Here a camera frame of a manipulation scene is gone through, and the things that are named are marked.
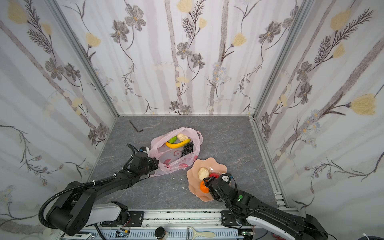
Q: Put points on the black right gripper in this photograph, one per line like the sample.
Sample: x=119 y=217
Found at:
x=212 y=183

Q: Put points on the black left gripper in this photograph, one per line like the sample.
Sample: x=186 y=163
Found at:
x=152 y=163

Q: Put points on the orange fake orange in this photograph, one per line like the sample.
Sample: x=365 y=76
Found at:
x=203 y=187

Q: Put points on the red fake apple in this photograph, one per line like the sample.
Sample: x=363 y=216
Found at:
x=214 y=175

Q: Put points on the beige fake fruit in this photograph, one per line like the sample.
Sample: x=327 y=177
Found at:
x=203 y=173

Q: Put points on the pink plastic bag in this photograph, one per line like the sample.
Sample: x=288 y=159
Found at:
x=171 y=160

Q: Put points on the peach leaf-shaped plate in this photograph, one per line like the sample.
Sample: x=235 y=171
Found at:
x=193 y=177

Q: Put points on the green fake fruit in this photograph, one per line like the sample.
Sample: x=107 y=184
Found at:
x=173 y=140

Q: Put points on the beige fake bread roll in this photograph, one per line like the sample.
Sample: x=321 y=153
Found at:
x=182 y=137

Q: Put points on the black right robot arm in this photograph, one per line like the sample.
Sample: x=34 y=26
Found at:
x=247 y=208

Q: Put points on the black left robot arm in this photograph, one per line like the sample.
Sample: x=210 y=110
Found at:
x=74 y=208

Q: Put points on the yellow fake banana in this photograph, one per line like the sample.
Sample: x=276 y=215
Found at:
x=178 y=145

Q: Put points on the dark fake grape bunch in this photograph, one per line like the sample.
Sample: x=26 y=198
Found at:
x=188 y=148

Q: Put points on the black round knob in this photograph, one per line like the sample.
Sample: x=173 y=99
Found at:
x=161 y=233

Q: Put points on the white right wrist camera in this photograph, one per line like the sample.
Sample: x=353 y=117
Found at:
x=226 y=179

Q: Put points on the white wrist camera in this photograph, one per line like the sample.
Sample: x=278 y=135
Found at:
x=144 y=149
x=226 y=179

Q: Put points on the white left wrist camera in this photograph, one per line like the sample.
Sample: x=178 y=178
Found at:
x=144 y=149

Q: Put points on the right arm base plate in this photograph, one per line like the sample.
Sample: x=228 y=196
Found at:
x=229 y=221

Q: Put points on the cream handled brush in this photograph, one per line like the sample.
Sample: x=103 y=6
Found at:
x=192 y=234

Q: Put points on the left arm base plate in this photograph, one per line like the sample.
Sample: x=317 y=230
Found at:
x=132 y=218

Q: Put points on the aluminium mounting rail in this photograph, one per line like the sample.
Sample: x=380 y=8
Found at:
x=180 y=216

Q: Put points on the white slotted cable duct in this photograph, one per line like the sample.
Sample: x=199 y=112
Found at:
x=173 y=234

